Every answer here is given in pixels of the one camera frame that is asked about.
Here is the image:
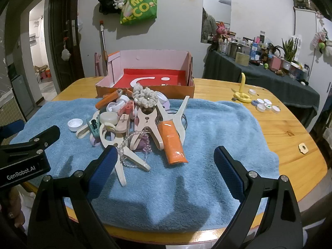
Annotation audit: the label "clear bead bracelet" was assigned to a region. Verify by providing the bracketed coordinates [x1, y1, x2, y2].
[117, 131, 153, 168]

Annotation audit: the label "green clip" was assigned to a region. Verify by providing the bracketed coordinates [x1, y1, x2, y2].
[87, 119, 100, 138]

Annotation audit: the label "metal pot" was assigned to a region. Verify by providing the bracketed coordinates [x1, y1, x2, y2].
[227, 41, 243, 57]

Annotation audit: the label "pink plush bunny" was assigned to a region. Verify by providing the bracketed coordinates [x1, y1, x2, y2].
[215, 21, 230, 38]

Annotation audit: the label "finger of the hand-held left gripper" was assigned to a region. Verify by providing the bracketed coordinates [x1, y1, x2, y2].
[0, 125, 61, 159]
[0, 119, 26, 146]

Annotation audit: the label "dark basket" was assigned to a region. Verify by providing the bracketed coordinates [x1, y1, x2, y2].
[293, 0, 325, 12]

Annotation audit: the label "wall mirror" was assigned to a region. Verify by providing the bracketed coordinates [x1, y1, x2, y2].
[200, 0, 232, 44]

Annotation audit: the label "white cabinet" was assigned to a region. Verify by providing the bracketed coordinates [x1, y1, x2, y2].
[293, 0, 332, 83]

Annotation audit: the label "green shopping bag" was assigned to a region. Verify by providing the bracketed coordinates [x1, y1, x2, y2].
[120, 0, 158, 26]

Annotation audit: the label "beige scrunchie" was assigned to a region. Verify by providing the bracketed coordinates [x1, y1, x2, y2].
[132, 83, 159, 108]

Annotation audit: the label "person's left hand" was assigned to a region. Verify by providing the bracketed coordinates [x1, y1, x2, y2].
[5, 187, 25, 222]

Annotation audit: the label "small purple clip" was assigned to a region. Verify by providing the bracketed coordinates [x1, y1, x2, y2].
[89, 135, 103, 147]

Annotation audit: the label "blue towel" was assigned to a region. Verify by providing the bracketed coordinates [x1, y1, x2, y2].
[10, 97, 279, 232]

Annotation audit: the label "side table with dark cloth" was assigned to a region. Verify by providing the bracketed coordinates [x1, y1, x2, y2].
[202, 49, 321, 133]

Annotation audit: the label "small beige clip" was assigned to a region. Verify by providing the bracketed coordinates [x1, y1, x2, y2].
[115, 114, 130, 135]

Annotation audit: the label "orange cardboard box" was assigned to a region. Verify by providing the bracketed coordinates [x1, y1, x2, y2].
[95, 50, 195, 99]

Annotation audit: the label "pink clip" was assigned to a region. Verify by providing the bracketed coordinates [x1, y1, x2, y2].
[118, 102, 135, 116]

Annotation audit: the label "cluster of bottle caps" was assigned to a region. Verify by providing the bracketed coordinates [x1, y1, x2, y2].
[248, 89, 282, 113]

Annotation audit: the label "wooden desk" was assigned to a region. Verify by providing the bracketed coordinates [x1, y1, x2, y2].
[24, 76, 328, 244]

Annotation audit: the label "orange tube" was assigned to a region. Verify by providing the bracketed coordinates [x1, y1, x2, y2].
[158, 119, 188, 165]

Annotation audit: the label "dark door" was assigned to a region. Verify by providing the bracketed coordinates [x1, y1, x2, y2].
[48, 0, 85, 91]

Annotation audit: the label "pinkish beige large clothespin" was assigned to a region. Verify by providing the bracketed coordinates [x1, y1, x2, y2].
[133, 106, 165, 151]

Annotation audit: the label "assorted bottles and jars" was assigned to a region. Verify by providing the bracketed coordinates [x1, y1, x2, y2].
[216, 31, 310, 81]

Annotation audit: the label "hanging plush decoration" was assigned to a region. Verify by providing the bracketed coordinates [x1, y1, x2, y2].
[311, 31, 332, 55]

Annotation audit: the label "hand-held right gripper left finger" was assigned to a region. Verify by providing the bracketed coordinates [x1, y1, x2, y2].
[27, 145, 122, 249]

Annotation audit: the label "potted plant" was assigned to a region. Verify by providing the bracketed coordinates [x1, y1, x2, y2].
[281, 38, 301, 69]

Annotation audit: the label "translucent tape roll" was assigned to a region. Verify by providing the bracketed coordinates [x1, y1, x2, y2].
[100, 112, 118, 125]

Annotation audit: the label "white plush door pendant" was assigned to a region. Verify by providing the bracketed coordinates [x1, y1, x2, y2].
[61, 38, 71, 61]

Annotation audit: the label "orange plastic tool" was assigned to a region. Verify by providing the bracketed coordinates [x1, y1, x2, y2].
[95, 89, 122, 109]

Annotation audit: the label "cardboard boxes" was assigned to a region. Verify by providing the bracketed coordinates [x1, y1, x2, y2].
[34, 65, 51, 83]

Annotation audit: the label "black hair tie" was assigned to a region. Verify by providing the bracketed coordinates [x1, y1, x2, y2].
[166, 109, 188, 130]

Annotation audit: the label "yellow suction hook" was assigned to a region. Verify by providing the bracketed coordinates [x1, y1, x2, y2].
[232, 73, 252, 103]

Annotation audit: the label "mop handle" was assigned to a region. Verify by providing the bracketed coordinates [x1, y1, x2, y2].
[99, 20, 108, 76]

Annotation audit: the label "small grey fridge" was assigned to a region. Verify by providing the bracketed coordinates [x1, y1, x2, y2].
[8, 65, 34, 121]

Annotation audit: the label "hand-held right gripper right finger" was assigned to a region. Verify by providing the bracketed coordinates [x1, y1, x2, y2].
[213, 146, 304, 249]

